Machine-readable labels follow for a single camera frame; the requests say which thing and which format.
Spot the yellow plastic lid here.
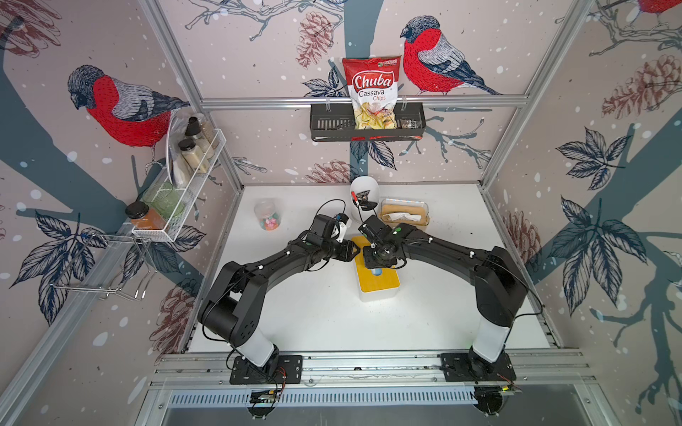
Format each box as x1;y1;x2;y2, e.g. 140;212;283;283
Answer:
349;235;401;295

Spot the white rectangular bin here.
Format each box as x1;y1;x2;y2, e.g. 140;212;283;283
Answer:
351;249;401;304

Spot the clear plastic tissue box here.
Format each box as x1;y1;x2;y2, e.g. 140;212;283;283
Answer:
379;198;431;231

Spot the bamboo tissue box lid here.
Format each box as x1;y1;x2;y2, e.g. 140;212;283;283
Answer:
379;204;430;226

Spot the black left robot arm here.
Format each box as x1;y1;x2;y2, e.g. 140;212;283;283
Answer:
198;213;360;376

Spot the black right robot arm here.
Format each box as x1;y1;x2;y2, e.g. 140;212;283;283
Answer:
359;217;529;365

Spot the white pen holder cup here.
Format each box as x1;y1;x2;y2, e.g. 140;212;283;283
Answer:
351;176;380;211

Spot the clear jar with candies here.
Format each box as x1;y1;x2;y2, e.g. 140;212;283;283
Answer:
254;200;281;231

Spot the red Chuba chips bag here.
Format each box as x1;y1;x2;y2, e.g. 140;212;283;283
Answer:
342;56;401;131

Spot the beige spice bottle back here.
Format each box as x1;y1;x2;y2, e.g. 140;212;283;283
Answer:
185;116;215;159

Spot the beige spice bottle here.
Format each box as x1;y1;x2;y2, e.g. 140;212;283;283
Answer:
185;116;215;159
179;138;210;174

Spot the beige spice bottle front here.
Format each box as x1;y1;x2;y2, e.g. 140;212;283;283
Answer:
179;138;210;174

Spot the green jar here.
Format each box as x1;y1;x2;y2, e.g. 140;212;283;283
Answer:
141;181;186;221

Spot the orange spice jar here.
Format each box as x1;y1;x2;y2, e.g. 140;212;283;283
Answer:
125;201;166;230

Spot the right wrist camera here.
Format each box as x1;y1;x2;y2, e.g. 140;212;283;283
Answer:
359;215;393;244

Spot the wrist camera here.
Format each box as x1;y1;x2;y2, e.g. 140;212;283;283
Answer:
359;215;393;244
330;213;349;243

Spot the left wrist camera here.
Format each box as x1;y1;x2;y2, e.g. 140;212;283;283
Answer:
330;213;349;243

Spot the black wire wall basket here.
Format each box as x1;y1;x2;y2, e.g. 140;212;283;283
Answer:
310;103;426;142

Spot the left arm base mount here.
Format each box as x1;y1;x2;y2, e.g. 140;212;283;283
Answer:
229;347;303;385

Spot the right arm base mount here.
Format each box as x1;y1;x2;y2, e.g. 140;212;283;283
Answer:
440;348;517;383

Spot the white wire spice rack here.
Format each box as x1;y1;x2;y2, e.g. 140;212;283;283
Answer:
132;108;227;242

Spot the metal wire hook rack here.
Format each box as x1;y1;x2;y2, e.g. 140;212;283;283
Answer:
50;234;157;301

